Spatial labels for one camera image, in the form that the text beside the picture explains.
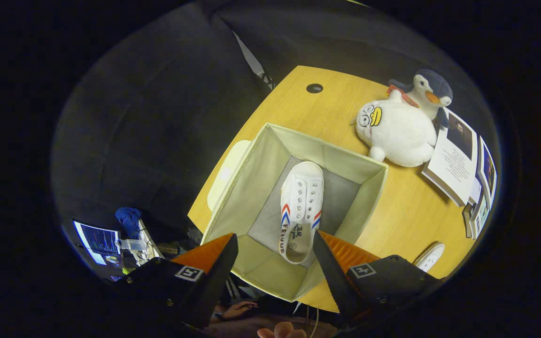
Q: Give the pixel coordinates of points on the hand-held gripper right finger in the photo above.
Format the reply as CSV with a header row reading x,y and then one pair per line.
x,y
338,281

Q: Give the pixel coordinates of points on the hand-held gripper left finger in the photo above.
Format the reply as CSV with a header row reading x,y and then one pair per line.
x,y
214,281

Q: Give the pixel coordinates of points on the grey fabric storage box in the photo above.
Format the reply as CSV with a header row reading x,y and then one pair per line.
x,y
251,197

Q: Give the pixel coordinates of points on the white canvas shoe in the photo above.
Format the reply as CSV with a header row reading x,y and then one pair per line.
x,y
431,256
301,197

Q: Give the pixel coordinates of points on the blue cloth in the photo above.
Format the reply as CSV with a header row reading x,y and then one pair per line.
x,y
128,220

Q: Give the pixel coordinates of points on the lit laptop screen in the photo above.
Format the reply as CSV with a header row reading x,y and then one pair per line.
x,y
97,241

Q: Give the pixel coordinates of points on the pale book with black lettering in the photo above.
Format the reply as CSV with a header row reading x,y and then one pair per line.
x,y
481,216

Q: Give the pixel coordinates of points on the white duck plush toy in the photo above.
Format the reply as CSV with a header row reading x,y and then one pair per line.
x,y
399,136

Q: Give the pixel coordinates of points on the white book with portrait cover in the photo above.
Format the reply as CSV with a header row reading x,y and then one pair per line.
x,y
453,159

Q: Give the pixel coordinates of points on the book with blue picture cover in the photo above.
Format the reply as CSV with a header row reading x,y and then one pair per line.
x,y
488,169

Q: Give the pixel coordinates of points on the navy penguin plush toy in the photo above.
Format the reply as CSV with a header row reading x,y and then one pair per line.
x,y
432,89

